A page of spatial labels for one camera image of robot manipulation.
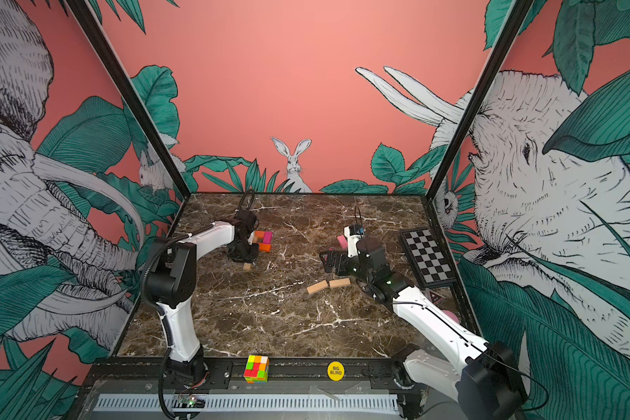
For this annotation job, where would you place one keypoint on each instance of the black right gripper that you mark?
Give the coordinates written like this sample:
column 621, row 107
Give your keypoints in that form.
column 336, row 257

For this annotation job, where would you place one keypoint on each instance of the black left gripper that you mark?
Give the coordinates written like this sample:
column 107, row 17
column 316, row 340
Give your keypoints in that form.
column 252, row 257

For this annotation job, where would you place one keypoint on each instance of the pink block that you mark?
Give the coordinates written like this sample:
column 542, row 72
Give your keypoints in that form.
column 343, row 241

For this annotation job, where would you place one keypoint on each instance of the magenta block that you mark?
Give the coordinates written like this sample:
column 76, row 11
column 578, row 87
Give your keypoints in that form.
column 267, row 239

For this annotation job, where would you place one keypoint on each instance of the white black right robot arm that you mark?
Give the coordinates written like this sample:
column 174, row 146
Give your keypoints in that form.
column 483, row 378

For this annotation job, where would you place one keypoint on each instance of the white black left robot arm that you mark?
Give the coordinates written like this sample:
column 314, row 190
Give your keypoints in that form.
column 170, row 278

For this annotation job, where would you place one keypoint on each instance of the black white checkerboard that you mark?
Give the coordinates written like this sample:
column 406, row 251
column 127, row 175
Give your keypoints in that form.
column 428, row 262

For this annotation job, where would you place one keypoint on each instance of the small triangle warning sign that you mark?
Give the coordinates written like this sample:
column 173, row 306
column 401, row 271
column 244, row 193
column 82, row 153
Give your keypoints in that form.
column 435, row 297

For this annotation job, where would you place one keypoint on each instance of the yellow big blind chip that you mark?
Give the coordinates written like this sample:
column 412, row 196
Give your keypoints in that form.
column 336, row 371

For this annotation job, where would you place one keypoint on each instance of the colourful puzzle cube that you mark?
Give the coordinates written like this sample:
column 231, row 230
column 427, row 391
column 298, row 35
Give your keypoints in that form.
column 257, row 369

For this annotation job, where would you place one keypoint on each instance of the pink round button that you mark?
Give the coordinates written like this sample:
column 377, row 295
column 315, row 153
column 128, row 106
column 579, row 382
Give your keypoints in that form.
column 452, row 316

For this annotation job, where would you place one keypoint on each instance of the small circuit board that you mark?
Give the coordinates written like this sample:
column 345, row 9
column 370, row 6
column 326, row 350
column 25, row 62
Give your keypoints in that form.
column 190, row 402

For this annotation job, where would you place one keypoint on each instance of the white ventilation grille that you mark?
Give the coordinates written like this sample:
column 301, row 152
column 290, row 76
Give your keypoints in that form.
column 377, row 404

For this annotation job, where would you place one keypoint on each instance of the black front rail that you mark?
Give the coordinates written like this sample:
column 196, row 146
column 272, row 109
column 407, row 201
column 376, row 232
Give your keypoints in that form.
column 382, row 373

